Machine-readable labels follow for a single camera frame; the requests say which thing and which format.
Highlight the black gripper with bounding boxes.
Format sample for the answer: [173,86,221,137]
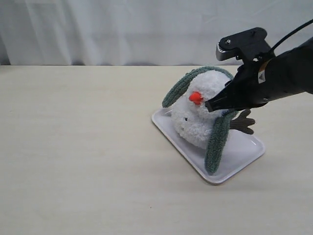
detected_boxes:
[205,59,270,113]

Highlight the white plush snowman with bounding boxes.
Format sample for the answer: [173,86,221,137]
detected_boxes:
[170,68,256,149]

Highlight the green fuzzy knitted scarf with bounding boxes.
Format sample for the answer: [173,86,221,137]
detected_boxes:
[161,66,239,176]

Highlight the white rectangular plastic tray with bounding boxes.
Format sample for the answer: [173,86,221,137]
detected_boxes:
[151,108,266,185]

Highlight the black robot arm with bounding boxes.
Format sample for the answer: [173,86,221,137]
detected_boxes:
[205,39,313,112]

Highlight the white curtain backdrop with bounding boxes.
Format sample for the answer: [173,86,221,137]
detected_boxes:
[0,0,313,66]

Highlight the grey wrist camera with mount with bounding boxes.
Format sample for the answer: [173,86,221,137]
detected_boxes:
[216,27,270,62]

